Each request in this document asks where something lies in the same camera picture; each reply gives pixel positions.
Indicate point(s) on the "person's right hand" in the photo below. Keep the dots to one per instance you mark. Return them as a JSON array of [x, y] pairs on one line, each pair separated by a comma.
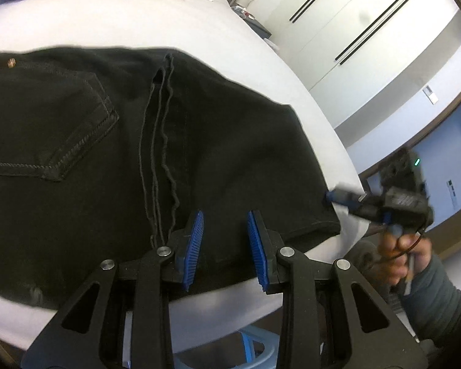
[[403, 261]]

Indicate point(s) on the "white wardrobe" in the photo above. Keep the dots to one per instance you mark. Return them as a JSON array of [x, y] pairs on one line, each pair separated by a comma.
[[330, 27]]

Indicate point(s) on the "black pants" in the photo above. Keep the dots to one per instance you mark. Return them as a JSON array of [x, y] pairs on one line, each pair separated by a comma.
[[215, 142]]

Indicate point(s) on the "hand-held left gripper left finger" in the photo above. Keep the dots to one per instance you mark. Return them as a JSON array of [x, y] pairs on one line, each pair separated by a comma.
[[192, 250]]

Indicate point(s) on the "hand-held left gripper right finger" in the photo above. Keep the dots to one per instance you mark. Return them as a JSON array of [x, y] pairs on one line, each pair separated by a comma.
[[257, 250]]

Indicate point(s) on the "blue plastic stool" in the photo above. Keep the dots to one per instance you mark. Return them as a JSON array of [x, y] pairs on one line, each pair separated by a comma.
[[261, 349]]

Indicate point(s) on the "white wall control panel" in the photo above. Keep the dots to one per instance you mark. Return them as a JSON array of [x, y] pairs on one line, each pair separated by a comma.
[[430, 94]]

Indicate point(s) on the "person's right forearm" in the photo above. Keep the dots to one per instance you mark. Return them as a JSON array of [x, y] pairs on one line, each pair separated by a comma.
[[441, 303]]

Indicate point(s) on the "dark nightstand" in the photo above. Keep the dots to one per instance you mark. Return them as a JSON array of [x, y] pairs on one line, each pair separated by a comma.
[[255, 23]]

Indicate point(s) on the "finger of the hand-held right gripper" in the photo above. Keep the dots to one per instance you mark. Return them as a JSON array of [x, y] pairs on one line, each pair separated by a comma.
[[342, 198]]

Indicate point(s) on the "white bed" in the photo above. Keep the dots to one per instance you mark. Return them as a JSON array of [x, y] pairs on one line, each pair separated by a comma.
[[253, 46]]

